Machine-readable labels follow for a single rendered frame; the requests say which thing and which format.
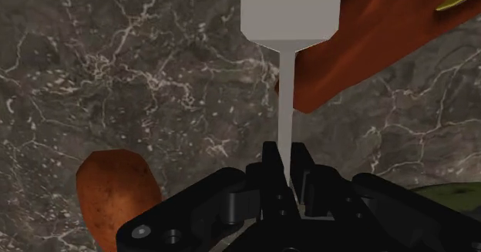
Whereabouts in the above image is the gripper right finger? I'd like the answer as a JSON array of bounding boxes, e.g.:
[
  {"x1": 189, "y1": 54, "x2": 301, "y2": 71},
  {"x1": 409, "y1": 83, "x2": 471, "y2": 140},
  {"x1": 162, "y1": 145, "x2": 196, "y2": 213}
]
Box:
[{"x1": 290, "y1": 142, "x2": 481, "y2": 252}]

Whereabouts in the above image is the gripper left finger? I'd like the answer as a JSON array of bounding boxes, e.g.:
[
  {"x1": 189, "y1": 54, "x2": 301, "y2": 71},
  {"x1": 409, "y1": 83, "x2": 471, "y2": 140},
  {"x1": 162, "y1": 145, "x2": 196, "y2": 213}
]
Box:
[{"x1": 115, "y1": 140, "x2": 291, "y2": 252}]

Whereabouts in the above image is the grey spatula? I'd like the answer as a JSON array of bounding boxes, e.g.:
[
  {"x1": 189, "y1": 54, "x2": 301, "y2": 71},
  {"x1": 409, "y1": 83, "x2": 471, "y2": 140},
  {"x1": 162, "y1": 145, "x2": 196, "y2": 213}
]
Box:
[{"x1": 240, "y1": 0, "x2": 342, "y2": 187}]

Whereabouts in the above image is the dark green vegetable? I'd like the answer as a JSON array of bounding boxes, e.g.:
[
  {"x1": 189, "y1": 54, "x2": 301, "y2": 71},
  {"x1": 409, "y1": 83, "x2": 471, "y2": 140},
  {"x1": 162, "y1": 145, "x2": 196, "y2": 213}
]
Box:
[{"x1": 409, "y1": 183, "x2": 481, "y2": 213}]

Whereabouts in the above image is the brown potato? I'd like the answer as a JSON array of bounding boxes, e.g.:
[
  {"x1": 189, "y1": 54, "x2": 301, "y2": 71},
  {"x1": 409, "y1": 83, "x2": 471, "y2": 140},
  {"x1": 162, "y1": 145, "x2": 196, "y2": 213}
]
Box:
[{"x1": 76, "y1": 149, "x2": 163, "y2": 252}]

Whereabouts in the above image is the orange-red bowl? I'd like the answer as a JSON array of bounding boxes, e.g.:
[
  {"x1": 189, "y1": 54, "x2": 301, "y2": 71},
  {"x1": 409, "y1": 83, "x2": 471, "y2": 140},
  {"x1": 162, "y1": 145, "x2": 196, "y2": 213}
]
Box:
[{"x1": 274, "y1": 0, "x2": 481, "y2": 115}]

